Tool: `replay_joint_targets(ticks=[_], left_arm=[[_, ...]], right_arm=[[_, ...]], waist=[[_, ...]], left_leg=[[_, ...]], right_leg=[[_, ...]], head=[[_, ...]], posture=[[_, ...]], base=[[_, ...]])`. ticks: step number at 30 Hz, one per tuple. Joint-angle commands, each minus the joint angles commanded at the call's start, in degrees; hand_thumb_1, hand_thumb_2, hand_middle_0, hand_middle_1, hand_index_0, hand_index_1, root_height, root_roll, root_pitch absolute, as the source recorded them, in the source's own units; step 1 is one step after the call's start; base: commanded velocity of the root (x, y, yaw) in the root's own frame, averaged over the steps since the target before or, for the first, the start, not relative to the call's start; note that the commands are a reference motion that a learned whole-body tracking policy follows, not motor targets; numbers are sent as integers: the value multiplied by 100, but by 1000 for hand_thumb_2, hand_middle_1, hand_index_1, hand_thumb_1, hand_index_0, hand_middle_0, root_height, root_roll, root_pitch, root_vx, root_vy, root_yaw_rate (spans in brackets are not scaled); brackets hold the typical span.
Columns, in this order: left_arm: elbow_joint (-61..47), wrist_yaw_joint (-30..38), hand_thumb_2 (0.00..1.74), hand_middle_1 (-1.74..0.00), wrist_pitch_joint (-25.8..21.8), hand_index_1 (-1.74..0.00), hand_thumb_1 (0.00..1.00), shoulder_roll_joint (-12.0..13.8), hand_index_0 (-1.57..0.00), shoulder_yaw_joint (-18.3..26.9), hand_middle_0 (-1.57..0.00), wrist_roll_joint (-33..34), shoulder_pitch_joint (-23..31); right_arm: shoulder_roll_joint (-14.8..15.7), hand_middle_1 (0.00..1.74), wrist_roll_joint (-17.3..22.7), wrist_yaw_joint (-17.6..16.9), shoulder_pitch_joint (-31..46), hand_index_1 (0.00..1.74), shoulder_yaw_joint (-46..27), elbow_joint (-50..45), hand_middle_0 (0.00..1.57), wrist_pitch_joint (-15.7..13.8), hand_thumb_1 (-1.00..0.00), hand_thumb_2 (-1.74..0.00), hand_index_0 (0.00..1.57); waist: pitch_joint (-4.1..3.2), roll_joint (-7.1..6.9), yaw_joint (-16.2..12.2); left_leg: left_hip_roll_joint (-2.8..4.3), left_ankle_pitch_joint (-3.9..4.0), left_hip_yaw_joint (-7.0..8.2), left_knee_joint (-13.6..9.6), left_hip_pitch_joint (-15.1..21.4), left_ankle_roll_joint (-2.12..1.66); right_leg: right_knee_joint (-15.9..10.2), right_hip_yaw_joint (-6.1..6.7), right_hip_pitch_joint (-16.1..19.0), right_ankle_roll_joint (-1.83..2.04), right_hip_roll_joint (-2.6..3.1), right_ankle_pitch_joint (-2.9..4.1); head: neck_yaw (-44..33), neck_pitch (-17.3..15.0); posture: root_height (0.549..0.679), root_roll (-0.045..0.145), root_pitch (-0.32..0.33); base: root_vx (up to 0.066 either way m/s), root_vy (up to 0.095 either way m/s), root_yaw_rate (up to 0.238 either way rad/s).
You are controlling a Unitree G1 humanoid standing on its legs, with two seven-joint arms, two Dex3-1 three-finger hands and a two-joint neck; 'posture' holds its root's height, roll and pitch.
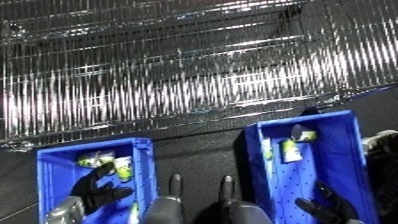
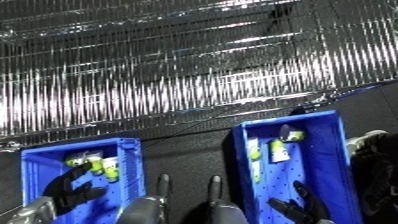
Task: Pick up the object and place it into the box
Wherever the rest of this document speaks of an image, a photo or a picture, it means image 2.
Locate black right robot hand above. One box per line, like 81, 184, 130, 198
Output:
264, 179, 335, 224

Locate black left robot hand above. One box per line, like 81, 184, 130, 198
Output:
40, 162, 111, 216

